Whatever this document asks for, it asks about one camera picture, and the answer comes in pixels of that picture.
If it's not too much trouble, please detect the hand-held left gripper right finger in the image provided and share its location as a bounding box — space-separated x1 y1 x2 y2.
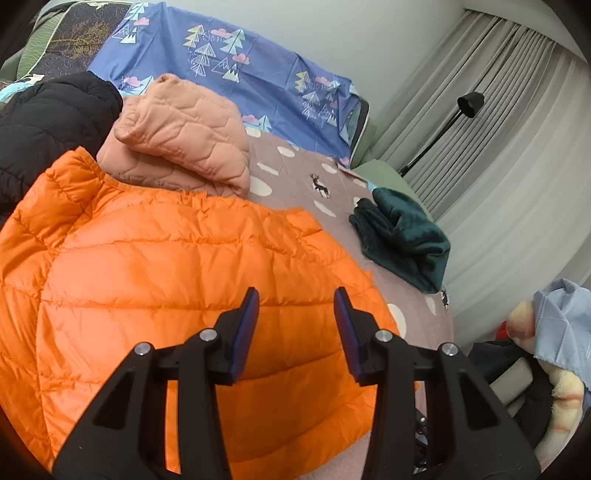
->
333 286 542 480

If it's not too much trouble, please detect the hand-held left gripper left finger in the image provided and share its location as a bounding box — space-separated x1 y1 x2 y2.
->
52 286 260 480

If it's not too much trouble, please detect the orange puffer jacket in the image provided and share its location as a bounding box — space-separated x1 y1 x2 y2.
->
0 147 419 480

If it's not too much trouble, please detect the dark green velvet cloth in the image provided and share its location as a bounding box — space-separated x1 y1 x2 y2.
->
348 187 452 295

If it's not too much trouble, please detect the deer print blanket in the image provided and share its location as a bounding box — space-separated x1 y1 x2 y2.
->
231 134 455 480

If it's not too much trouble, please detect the green pillow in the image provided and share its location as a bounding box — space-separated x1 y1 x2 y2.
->
351 159 435 222

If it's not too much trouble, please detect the pink quilted jacket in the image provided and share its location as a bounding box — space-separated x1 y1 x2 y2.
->
96 74 251 199

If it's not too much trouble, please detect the light blue cloth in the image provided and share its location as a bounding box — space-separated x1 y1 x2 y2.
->
531 278 591 377

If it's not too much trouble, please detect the plush toy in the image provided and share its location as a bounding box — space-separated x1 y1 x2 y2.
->
505 300 587 472

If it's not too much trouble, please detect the grey curtain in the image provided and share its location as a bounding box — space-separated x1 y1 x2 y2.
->
369 9 591 324

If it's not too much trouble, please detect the blue tree-print pillow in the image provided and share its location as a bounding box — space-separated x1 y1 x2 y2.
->
88 1 365 169

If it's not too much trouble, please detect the black floor lamp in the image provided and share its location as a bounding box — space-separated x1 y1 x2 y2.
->
399 91 485 177

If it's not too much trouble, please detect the black puffer jacket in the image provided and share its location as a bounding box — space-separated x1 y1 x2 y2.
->
0 72 124 217

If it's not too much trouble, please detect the dark tree print pillow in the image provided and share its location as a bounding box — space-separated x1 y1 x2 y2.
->
32 2 134 77

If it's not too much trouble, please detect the green cushion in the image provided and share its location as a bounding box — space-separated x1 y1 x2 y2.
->
14 4 65 79

